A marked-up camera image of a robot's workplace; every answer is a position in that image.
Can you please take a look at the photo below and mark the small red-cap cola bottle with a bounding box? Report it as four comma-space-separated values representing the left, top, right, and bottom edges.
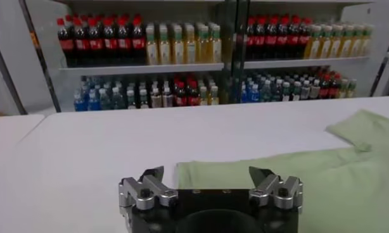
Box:
319, 75, 331, 99
186, 81, 200, 106
174, 82, 188, 107
329, 73, 341, 99

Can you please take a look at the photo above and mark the green polo shirt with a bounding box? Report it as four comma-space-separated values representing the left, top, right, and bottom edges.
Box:
174, 109, 389, 233

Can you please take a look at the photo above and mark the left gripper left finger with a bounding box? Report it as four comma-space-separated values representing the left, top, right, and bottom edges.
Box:
118, 165, 179, 219

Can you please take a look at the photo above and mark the small grey-label drink bottle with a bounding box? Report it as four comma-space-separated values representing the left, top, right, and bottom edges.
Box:
300, 80, 311, 101
150, 87, 163, 109
162, 87, 174, 108
309, 79, 321, 100

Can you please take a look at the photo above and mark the small yellow tea bottle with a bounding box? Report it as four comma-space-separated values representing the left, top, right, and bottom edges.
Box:
339, 79, 349, 99
347, 79, 357, 98
208, 85, 220, 106
199, 85, 210, 106

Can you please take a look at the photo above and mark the small blue drink bottle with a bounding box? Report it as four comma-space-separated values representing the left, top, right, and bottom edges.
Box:
73, 90, 87, 112
240, 82, 250, 104
248, 84, 260, 103
86, 90, 100, 111

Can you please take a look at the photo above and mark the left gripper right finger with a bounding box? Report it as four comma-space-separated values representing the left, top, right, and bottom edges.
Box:
248, 166, 304, 213

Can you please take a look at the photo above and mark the glass-door beverage display cabinet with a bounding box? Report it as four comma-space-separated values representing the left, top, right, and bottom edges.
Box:
232, 0, 389, 104
18, 0, 243, 113

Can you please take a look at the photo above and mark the small dark white-label bottle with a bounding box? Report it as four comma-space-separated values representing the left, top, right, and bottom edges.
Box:
291, 81, 302, 101
137, 89, 150, 110
125, 90, 137, 110
280, 82, 292, 102

